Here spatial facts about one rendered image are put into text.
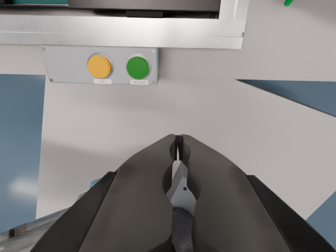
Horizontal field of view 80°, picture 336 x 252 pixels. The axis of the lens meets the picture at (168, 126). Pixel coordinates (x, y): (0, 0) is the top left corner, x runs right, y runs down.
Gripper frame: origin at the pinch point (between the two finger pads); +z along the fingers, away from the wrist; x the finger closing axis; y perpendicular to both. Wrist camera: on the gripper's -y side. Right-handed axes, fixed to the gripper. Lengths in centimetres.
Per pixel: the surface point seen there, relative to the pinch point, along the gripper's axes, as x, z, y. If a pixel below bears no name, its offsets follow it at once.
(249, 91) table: 18.9, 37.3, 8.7
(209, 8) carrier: 5.3, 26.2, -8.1
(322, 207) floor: 145, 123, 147
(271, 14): 19.9, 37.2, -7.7
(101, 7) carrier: -11.7, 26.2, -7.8
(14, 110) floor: -114, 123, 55
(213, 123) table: 11.2, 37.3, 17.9
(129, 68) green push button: -7.9, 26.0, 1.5
